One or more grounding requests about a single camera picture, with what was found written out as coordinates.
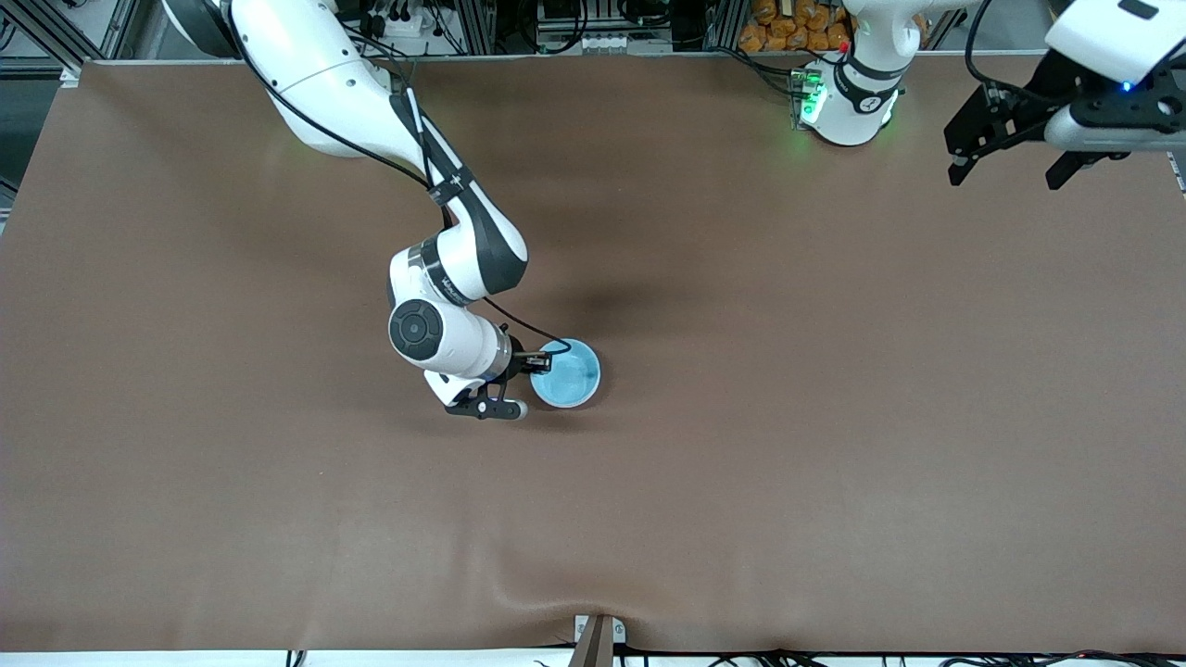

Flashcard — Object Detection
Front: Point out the blue bowl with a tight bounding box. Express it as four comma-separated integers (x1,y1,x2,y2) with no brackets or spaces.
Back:
531,338,602,407

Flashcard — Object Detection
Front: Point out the brown table cover sheet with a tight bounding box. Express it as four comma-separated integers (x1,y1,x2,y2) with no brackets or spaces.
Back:
0,57,1186,655

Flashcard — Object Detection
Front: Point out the pile of orange items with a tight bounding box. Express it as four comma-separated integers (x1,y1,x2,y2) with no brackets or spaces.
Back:
738,0,852,54

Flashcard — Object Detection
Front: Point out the brown mounting bar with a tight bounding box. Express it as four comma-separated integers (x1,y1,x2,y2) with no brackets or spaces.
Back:
567,619,614,667

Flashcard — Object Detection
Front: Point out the white power strip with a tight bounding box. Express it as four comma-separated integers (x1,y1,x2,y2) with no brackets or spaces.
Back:
357,0,446,43

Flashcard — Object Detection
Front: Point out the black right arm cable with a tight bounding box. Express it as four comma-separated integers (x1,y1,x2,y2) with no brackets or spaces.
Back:
222,0,574,358

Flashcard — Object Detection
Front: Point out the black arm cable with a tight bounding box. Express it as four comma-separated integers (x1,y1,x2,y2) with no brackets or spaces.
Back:
222,0,574,358
964,0,1053,98

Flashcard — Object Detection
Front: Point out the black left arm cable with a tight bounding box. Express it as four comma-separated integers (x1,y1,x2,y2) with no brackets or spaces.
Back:
964,0,1053,98

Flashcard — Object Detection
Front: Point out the aluminium frame post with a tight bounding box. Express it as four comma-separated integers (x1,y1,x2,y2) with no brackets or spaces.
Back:
454,0,497,55
704,0,747,52

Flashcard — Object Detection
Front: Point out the grey metal bracket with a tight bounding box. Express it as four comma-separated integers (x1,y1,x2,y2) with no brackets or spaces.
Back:
574,614,627,646

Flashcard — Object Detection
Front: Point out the aluminium frame strut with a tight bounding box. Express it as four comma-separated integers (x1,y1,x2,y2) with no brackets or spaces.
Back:
0,0,140,86

